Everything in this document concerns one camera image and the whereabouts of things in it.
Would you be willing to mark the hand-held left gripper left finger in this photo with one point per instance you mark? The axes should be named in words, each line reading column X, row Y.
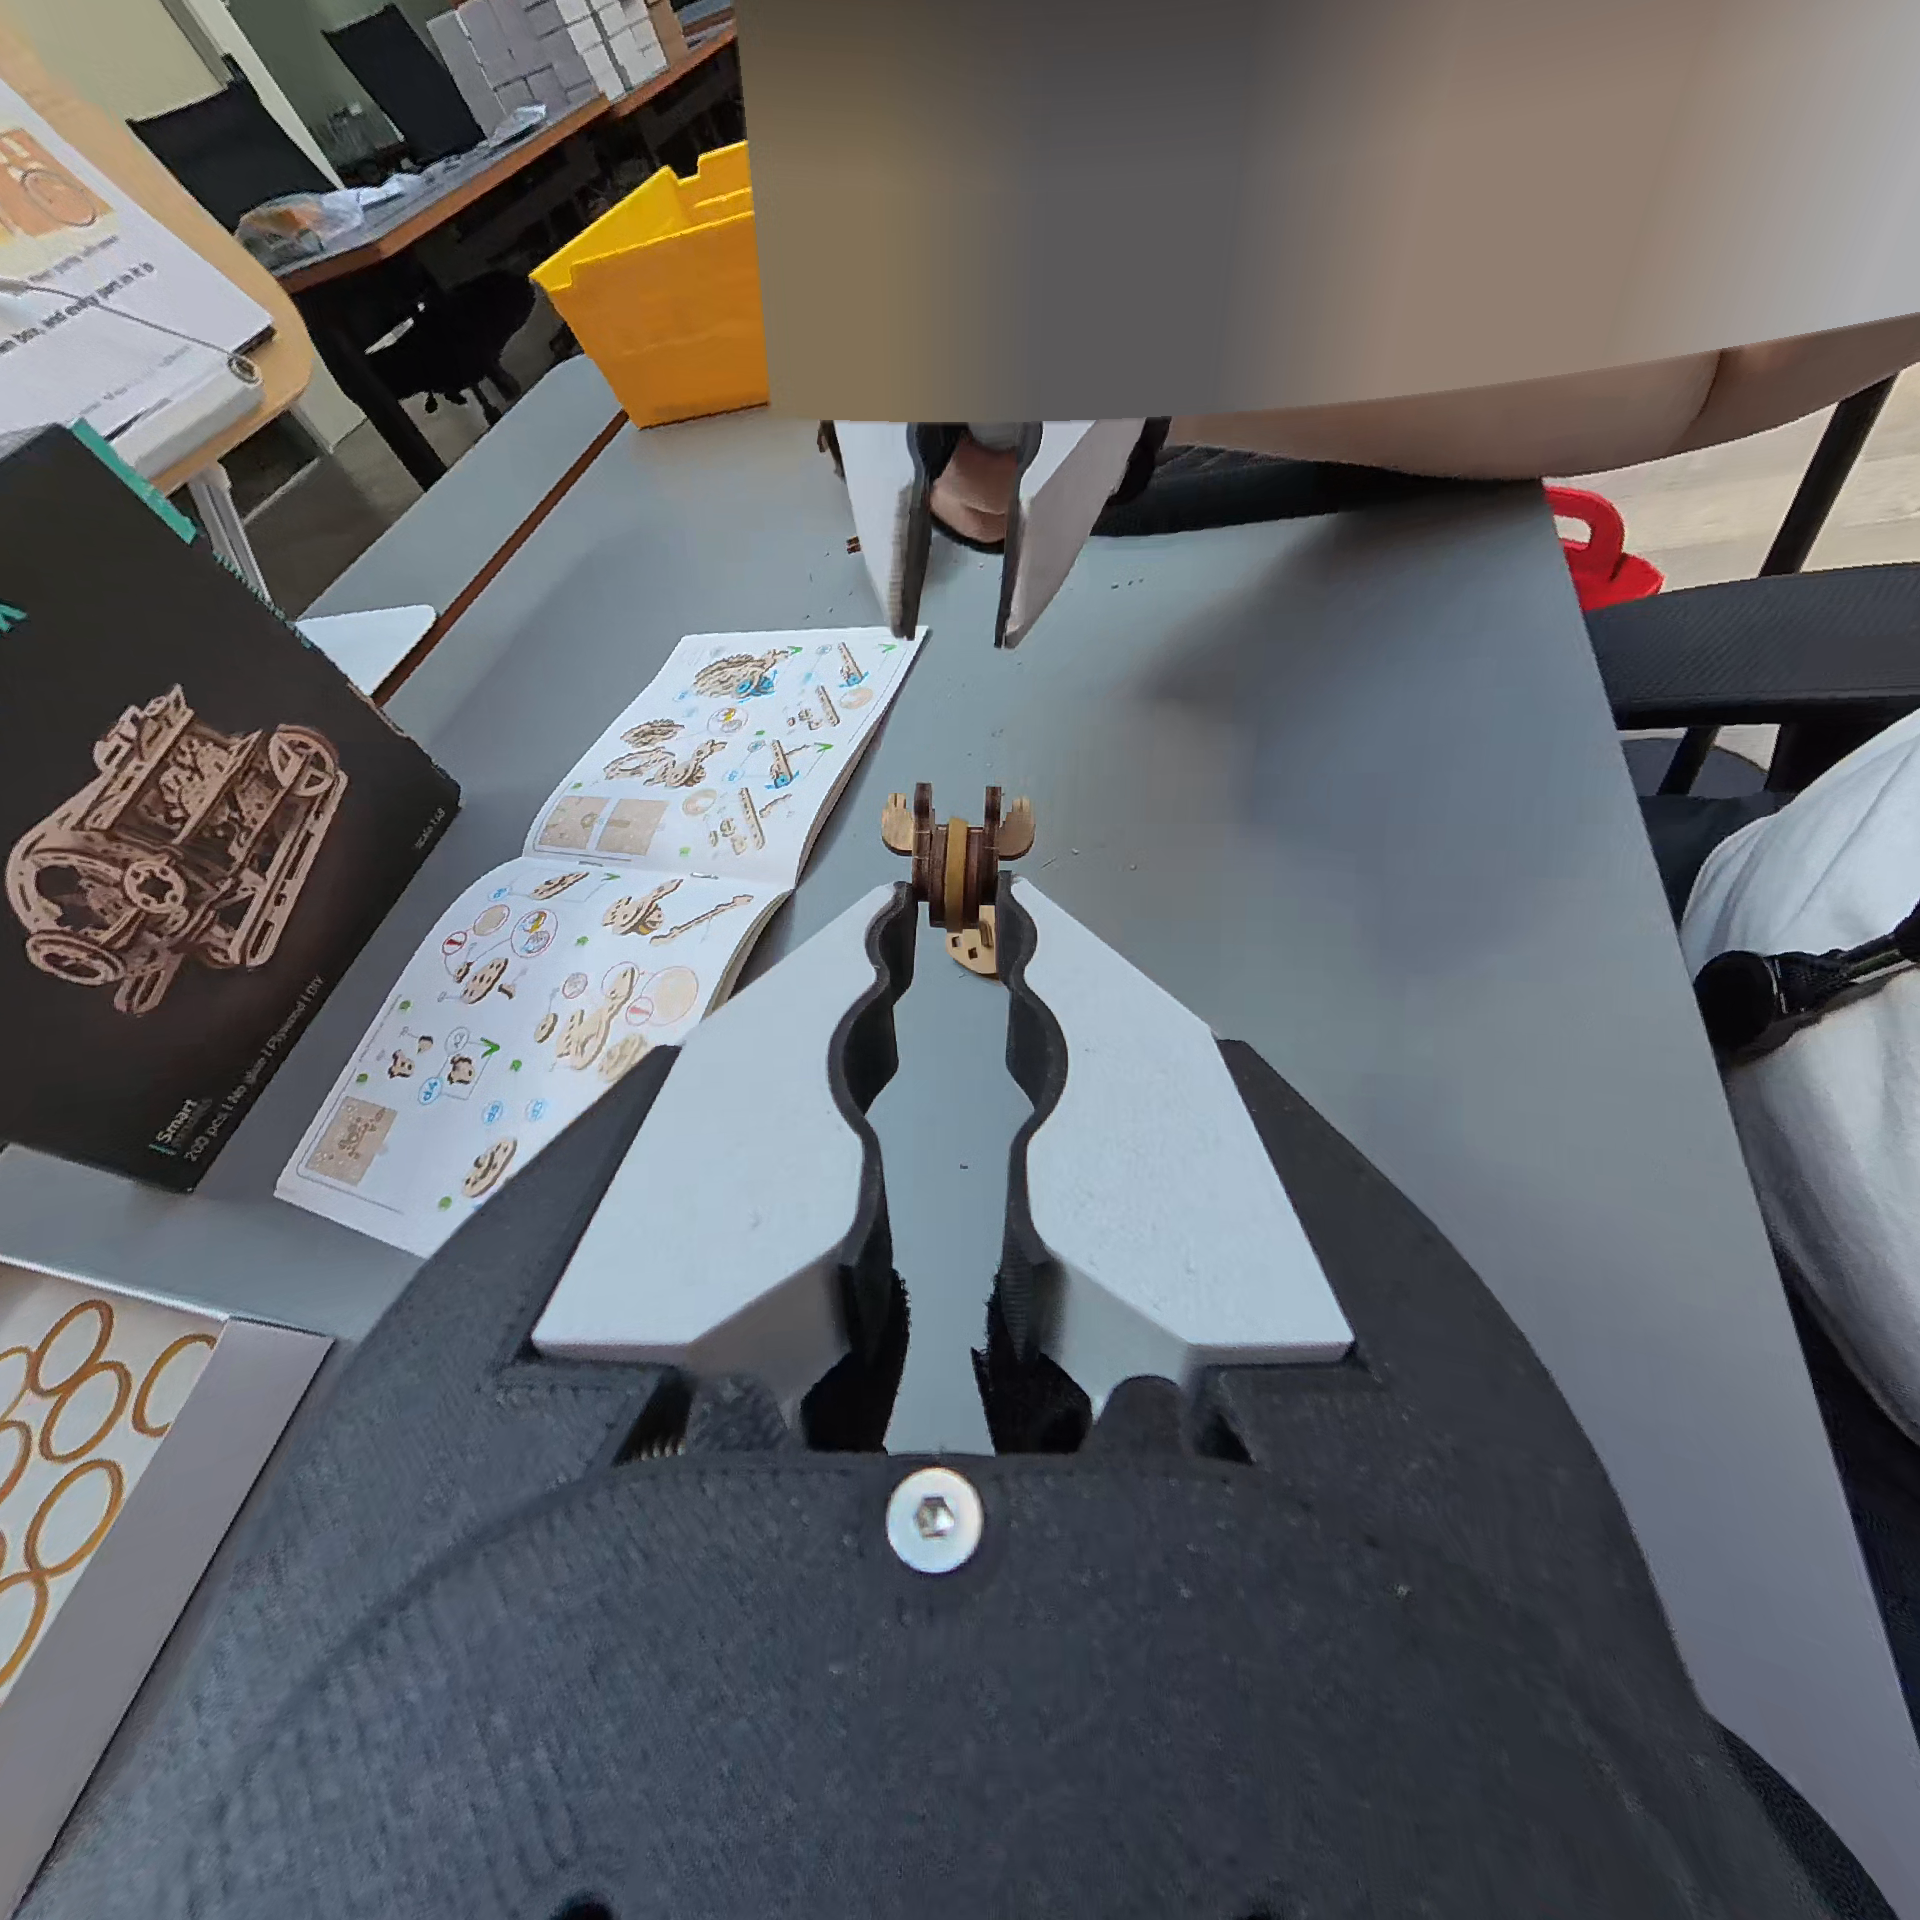
column 704, row 1200

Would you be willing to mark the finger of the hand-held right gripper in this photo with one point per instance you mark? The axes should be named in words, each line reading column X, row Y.
column 1067, row 511
column 879, row 494

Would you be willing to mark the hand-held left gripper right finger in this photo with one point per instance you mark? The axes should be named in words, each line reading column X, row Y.
column 1185, row 1200

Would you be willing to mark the octagonal wooden disc piece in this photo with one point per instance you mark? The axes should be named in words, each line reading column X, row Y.
column 975, row 944

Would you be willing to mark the wooden wheel assembly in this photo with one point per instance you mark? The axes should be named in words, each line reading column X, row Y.
column 949, row 855

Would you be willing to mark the person's right forearm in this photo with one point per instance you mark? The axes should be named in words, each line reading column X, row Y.
column 1501, row 405

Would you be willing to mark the grey desk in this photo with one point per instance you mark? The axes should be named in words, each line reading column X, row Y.
column 1276, row 901

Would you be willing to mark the person's right hand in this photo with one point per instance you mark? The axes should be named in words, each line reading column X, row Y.
column 975, row 494

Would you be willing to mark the illustrated instruction booklet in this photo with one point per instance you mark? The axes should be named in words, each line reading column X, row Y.
column 599, row 931

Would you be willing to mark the yellow plastic bin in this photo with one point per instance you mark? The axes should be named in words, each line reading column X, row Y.
column 662, row 300

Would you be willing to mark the black office chair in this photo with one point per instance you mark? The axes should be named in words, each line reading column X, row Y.
column 1771, row 645
column 465, row 340

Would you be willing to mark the white cardboard tray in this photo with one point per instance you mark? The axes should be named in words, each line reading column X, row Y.
column 254, row 1381

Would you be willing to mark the red plastic object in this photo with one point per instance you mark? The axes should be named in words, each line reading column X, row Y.
column 1606, row 564

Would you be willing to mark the stack of white boxes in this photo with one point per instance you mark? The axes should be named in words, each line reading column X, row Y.
column 525, row 53

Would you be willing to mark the black model kit box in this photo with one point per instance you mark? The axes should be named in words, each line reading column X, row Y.
column 225, row 901

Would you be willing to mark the wooden document stand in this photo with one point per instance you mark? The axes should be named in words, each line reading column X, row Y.
column 277, row 399

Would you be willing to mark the pile of tan rubber bands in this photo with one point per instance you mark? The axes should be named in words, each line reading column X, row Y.
column 89, row 1350

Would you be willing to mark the printed instruction sheet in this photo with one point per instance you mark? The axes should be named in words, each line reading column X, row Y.
column 120, row 284

